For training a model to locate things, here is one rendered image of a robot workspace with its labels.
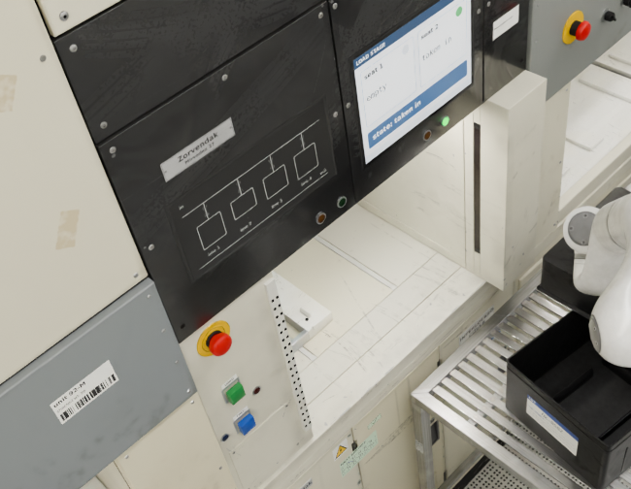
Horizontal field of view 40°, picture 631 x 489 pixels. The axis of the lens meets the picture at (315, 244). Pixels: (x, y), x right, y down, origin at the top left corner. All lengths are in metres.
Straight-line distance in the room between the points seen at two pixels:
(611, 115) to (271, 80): 1.46
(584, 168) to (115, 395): 1.46
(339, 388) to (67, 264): 0.91
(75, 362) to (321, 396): 0.79
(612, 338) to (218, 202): 0.57
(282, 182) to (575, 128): 1.28
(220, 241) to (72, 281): 0.25
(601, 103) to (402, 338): 0.98
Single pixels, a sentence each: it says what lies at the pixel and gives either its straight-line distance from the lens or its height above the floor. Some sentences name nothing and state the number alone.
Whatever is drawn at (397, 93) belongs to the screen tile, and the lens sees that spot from 1.47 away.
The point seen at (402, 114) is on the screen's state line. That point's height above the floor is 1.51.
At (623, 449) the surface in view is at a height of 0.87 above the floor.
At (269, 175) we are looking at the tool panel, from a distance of 1.31.
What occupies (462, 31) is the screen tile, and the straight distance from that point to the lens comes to 1.55.
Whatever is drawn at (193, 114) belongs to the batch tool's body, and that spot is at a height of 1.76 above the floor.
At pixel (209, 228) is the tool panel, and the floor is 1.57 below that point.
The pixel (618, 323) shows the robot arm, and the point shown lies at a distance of 1.19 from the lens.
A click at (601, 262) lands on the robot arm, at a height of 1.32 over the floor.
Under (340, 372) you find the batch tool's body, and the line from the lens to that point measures 1.94.
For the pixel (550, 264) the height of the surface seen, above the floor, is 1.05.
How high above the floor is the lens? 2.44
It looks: 46 degrees down
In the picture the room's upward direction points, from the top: 11 degrees counter-clockwise
